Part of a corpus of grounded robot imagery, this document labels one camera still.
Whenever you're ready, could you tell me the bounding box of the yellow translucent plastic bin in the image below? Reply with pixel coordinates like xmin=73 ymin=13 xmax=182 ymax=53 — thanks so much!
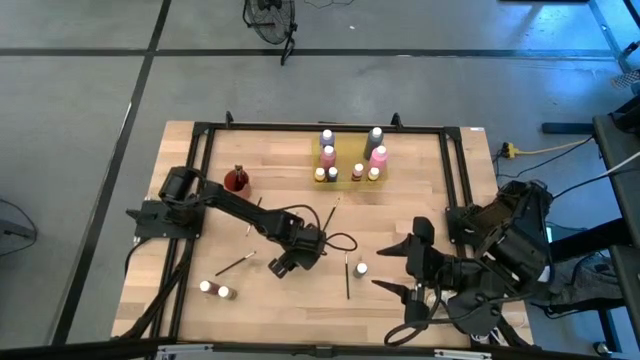
xmin=312 ymin=131 xmax=387 ymax=190

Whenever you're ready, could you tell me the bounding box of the person's shoe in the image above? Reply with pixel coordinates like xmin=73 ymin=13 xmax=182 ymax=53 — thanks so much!
xmin=612 ymin=68 xmax=640 ymax=91

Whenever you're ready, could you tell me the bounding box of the gray stand foot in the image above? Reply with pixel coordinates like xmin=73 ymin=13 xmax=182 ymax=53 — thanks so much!
xmin=0 ymin=218 xmax=37 ymax=241

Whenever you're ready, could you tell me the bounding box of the large light pink paint bottle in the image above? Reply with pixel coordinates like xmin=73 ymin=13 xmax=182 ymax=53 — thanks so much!
xmin=368 ymin=144 xmax=390 ymax=171

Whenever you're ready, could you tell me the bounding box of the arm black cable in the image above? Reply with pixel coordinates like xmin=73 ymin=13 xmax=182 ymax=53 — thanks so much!
xmin=383 ymin=299 xmax=501 ymax=348
xmin=279 ymin=203 xmax=359 ymax=254

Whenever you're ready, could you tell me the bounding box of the white floor cable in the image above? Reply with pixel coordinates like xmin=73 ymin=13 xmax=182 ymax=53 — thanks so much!
xmin=592 ymin=149 xmax=640 ymax=184

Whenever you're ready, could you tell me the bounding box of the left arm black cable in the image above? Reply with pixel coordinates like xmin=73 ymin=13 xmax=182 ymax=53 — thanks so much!
xmin=279 ymin=203 xmax=359 ymax=254

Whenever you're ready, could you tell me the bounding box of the black floor fan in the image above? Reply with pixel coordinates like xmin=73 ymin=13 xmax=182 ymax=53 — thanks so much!
xmin=242 ymin=0 xmax=299 ymax=67

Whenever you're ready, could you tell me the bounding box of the black desk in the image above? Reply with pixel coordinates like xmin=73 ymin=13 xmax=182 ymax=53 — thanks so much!
xmin=592 ymin=94 xmax=640 ymax=301

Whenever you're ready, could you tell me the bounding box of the orange plastic cup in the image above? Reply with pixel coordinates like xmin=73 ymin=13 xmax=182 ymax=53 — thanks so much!
xmin=222 ymin=164 xmax=253 ymax=201

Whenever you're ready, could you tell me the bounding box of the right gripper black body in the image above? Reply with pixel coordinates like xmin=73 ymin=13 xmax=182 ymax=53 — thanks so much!
xmin=404 ymin=216 xmax=451 ymax=326

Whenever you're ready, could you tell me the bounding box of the large gray paint bottle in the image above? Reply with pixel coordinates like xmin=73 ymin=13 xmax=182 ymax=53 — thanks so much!
xmin=363 ymin=126 xmax=385 ymax=160

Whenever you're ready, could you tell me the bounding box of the yellow power strip with cable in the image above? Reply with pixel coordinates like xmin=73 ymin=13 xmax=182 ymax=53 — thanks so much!
xmin=501 ymin=135 xmax=594 ymax=160

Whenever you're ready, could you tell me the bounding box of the black floor cable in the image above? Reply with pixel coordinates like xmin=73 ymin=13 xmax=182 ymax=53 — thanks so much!
xmin=492 ymin=149 xmax=596 ymax=181

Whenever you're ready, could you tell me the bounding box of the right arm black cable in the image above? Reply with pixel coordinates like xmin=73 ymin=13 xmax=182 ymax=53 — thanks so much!
xmin=383 ymin=299 xmax=501 ymax=348

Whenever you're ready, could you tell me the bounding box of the gray bag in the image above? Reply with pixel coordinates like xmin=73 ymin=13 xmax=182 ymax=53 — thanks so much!
xmin=549 ymin=252 xmax=619 ymax=301

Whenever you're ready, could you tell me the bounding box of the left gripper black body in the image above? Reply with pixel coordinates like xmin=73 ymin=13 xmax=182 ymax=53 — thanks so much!
xmin=272 ymin=212 xmax=327 ymax=271

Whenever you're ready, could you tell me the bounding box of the large rose paint bottle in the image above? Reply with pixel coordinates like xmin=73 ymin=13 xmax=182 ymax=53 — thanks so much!
xmin=320 ymin=144 xmax=338 ymax=171

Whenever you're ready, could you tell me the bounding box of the thin black cable loop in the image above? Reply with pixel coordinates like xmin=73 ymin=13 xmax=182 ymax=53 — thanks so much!
xmin=0 ymin=197 xmax=40 ymax=257

